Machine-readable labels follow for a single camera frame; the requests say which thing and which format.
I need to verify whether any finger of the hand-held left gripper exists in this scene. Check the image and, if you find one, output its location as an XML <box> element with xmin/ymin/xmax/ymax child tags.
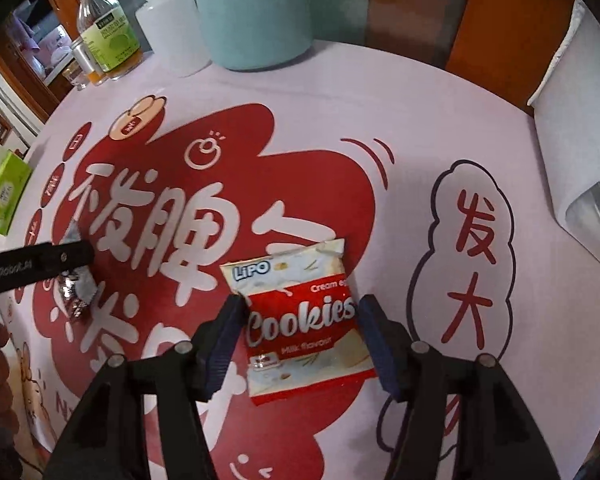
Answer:
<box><xmin>36</xmin><ymin>240</ymin><xmax>94</xmax><ymax>283</ymax></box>

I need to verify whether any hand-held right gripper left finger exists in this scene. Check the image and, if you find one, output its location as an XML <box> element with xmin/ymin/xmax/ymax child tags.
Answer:
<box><xmin>42</xmin><ymin>294</ymin><xmax>247</xmax><ymax>480</ymax></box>

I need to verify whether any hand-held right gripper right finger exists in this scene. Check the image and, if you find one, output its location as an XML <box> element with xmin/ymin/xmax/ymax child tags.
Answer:
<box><xmin>356</xmin><ymin>294</ymin><xmax>563</xmax><ymax>480</ymax></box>

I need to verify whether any silver candy packet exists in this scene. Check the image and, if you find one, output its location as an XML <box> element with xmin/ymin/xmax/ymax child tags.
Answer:
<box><xmin>60</xmin><ymin>222</ymin><xmax>99</xmax><ymax>319</ymax></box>

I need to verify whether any red white cookie packet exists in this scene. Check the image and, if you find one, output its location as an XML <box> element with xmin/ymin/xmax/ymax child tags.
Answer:
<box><xmin>220</xmin><ymin>238</ymin><xmax>379</xmax><ymax>407</ymax></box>

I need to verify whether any person's left forearm knit sleeve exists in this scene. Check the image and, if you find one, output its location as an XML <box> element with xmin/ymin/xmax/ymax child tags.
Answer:
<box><xmin>0</xmin><ymin>310</ymin><xmax>28</xmax><ymax>480</ymax></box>

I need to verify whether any green tissue box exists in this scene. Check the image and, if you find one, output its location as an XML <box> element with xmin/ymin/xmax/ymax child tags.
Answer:
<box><xmin>0</xmin><ymin>152</ymin><xmax>34</xmax><ymax>237</ymax></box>

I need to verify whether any small glass jar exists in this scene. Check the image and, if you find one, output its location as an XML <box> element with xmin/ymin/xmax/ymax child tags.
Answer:
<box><xmin>61</xmin><ymin>66</ymin><xmax>89</xmax><ymax>92</ymax></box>

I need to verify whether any brown kitchen cabinet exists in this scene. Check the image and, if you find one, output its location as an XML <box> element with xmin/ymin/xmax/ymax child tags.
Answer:
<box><xmin>0</xmin><ymin>10</ymin><xmax>77</xmax><ymax>127</ymax></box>

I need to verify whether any small bottle silver cap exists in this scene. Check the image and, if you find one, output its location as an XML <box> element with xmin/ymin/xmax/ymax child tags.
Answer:
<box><xmin>71</xmin><ymin>42</ymin><xmax>106</xmax><ymax>86</ymax></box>

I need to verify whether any pink red printed tablecloth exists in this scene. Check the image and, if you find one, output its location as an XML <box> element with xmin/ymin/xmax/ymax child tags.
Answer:
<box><xmin>0</xmin><ymin>35</ymin><xmax>600</xmax><ymax>480</ymax></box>

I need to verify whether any glass bottle green label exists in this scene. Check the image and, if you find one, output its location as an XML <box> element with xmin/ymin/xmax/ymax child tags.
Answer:
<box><xmin>76</xmin><ymin>0</ymin><xmax>144</xmax><ymax>81</ymax></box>

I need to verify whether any white squeeze bottle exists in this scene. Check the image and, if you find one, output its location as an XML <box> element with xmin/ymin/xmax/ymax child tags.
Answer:
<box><xmin>85</xmin><ymin>0</ymin><xmax>212</xmax><ymax>79</ymax></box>

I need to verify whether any white covered appliance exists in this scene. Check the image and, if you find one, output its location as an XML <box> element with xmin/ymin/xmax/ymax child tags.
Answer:
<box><xmin>526</xmin><ymin>0</ymin><xmax>600</xmax><ymax>282</ymax></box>

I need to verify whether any teal canister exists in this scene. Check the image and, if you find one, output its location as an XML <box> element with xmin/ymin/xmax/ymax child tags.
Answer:
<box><xmin>193</xmin><ymin>0</ymin><xmax>315</xmax><ymax>72</ymax></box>

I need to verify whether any orange wooden partition panel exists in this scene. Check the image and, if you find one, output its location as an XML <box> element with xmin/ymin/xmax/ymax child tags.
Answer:
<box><xmin>364</xmin><ymin>0</ymin><xmax>577</xmax><ymax>107</ymax></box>

